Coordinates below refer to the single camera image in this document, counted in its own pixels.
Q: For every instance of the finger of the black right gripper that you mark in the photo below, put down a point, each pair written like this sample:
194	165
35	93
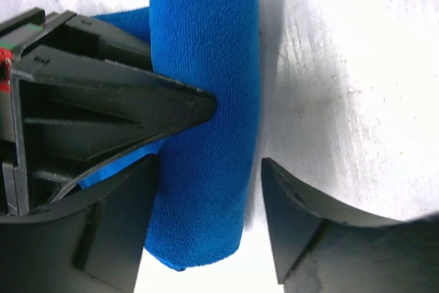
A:
73	114

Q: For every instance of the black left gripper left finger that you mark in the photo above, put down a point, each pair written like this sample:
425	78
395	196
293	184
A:
90	241

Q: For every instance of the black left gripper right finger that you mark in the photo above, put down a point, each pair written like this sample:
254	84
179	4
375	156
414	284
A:
320	244

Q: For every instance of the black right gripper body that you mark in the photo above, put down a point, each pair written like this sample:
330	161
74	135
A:
73	33

